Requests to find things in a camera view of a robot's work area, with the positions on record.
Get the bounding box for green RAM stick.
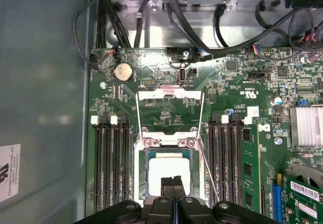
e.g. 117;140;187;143
242;127;261;213

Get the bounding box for RAM slot black clips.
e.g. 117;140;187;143
210;113;222;204
230;113;243;206
120;115;132;202
101;115;112;209

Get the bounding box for metal socket cover frame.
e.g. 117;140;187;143
135;85;205;145

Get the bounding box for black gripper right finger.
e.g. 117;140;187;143
174;175;278;224

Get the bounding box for round coin cell battery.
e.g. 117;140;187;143
115;63;134;83

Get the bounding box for thick black cable bundle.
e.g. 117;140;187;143
97;0;132;49

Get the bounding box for white printed label sticker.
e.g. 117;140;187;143
0;144;21;203

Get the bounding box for thin black looped cable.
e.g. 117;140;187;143
72;0;112;70

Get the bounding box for silver finned heatsink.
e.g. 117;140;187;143
289;106;323;148

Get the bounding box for internal USB port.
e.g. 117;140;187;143
178;67;187;85

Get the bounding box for flat black cable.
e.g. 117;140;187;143
163;0;303;57

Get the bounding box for thin metal locking lever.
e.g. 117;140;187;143
198;138;221;203

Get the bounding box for green motherboard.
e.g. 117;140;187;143
87;46;323;224

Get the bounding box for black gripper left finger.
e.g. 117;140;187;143
73;176;175;224

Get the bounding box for purple red wire bundle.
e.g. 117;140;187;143
301;24;323;63

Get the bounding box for black cable with plug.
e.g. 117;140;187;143
213;4;229;47

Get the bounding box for green graphics card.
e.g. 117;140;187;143
280;163;323;224

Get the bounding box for CPU socket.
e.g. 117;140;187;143
133;133;205;207

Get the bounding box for grey black cable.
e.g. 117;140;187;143
133;0;162;48

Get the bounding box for black and silver PC case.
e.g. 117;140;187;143
0;0;323;224

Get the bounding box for CPU with silver top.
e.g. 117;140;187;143
146;150;194;198

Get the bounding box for blue expansion slot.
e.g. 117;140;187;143
271;181;284;224

